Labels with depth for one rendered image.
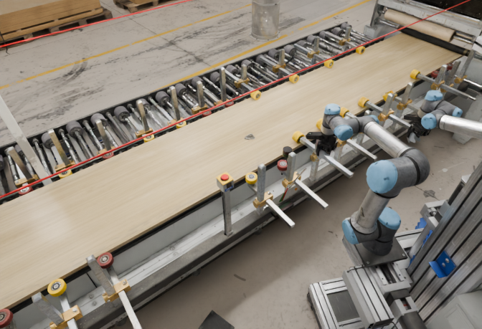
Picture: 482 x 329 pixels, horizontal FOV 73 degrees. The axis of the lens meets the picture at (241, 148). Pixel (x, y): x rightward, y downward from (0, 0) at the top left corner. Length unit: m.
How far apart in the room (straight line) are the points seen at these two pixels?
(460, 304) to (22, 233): 2.21
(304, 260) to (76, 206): 1.79
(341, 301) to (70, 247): 1.77
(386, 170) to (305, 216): 1.95
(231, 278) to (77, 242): 1.25
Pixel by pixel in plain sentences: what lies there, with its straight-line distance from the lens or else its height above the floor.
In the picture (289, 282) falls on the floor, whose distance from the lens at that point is 2.83.
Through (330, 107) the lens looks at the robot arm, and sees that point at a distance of 1.66.
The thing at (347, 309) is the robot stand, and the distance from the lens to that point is 2.59.
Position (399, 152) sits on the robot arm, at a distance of 1.46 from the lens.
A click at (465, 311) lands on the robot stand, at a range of 1.64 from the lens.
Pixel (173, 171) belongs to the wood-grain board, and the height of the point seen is 0.90.
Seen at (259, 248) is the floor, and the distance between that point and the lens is 2.94.
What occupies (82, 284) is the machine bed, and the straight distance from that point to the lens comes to 2.20.
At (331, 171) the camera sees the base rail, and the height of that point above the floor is 0.70.
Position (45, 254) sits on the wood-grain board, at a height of 0.90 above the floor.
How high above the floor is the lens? 2.54
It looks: 43 degrees down
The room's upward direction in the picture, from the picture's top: 1 degrees counter-clockwise
